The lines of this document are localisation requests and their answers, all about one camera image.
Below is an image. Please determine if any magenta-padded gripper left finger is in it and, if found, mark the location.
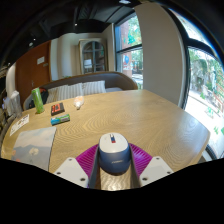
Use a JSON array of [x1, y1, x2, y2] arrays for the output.
[[53, 144, 101, 190]]

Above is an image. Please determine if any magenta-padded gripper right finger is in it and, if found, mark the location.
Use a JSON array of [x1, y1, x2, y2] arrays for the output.
[[128, 142, 175, 188]]

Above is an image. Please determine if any blue and white computer mouse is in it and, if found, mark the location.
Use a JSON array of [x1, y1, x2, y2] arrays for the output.
[[98, 132, 132, 176]]

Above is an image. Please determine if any small teal box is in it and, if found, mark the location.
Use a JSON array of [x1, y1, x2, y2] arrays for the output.
[[50, 113, 71, 126]]

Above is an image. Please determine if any black flat box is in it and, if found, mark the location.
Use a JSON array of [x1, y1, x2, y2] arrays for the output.
[[50, 102, 66, 117]]

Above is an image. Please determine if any white orange squeeze tube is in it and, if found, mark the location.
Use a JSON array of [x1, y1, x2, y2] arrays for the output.
[[73, 95, 85, 110]]

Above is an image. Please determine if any white printed sticker sheet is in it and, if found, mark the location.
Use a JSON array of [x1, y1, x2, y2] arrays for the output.
[[9, 113, 30, 137]]

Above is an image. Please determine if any striped cushion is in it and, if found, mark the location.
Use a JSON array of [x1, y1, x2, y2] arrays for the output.
[[56, 82, 84, 102], [81, 80, 107, 97], [45, 87, 60, 104]]

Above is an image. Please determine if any green drink can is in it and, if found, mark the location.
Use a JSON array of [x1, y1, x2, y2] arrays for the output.
[[31, 87, 45, 115]]

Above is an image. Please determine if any clear plastic shaker bottle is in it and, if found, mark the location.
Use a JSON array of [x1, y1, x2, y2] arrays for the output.
[[9, 90, 23, 118]]

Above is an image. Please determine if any large curved glass window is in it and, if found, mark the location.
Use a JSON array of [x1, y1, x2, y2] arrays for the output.
[[173, 9, 224, 161]]

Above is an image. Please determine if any grey curved sofa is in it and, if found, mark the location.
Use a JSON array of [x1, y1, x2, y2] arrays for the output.
[[22, 70, 139, 111]]

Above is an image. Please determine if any brown wooden door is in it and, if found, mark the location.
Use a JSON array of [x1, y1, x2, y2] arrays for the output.
[[14, 40, 52, 106]]

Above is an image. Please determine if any white door sign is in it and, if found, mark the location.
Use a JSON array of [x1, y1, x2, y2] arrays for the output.
[[36, 55, 46, 66]]

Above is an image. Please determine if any grey arched glass cabinet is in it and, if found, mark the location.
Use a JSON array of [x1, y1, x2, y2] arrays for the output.
[[78, 38, 108, 75]]

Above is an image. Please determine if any black framed window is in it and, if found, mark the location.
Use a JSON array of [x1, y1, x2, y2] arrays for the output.
[[114, 13, 145, 90]]

